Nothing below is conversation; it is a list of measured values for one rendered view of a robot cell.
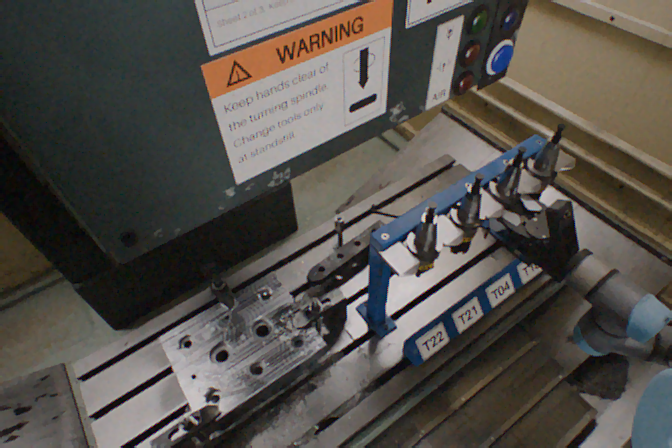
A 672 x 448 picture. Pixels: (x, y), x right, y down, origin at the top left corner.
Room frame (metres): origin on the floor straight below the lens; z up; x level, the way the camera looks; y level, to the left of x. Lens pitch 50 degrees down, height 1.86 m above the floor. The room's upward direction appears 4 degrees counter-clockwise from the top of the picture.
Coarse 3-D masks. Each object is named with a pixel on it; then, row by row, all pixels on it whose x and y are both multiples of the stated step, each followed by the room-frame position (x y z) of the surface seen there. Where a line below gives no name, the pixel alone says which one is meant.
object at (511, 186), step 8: (512, 160) 0.59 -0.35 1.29; (512, 168) 0.57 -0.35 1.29; (520, 168) 0.57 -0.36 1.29; (504, 176) 0.58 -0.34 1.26; (512, 176) 0.57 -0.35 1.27; (520, 176) 0.57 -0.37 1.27; (496, 184) 0.58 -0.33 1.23; (504, 184) 0.57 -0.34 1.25; (512, 184) 0.56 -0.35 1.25; (504, 192) 0.56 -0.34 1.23; (512, 192) 0.56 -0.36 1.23
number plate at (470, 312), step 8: (464, 304) 0.47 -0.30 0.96; (472, 304) 0.47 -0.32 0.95; (456, 312) 0.45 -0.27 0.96; (464, 312) 0.46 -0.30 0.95; (472, 312) 0.46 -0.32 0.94; (480, 312) 0.46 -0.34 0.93; (456, 320) 0.44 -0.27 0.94; (464, 320) 0.44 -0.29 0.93; (472, 320) 0.45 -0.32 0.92; (464, 328) 0.43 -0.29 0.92
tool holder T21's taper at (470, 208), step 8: (472, 192) 0.51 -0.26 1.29; (480, 192) 0.51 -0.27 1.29; (464, 200) 0.52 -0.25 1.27; (472, 200) 0.51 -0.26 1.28; (480, 200) 0.51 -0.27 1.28; (464, 208) 0.51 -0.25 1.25; (472, 208) 0.50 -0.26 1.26; (480, 208) 0.51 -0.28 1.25; (464, 216) 0.50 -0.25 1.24; (472, 216) 0.50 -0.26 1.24
